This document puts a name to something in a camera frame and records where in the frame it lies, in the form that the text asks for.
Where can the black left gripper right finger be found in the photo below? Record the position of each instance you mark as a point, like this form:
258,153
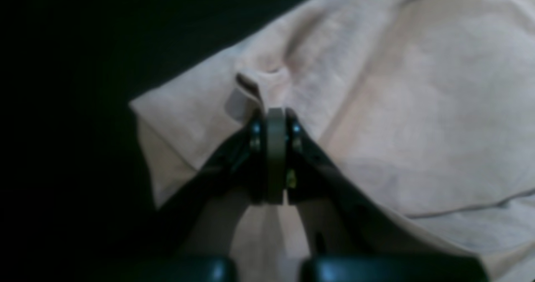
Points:
350,238

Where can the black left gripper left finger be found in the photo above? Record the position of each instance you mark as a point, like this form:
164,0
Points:
190,236

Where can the pink T-shirt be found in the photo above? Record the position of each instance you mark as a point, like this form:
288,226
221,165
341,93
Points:
426,105

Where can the black table cloth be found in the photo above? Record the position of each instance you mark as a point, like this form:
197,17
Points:
73,179

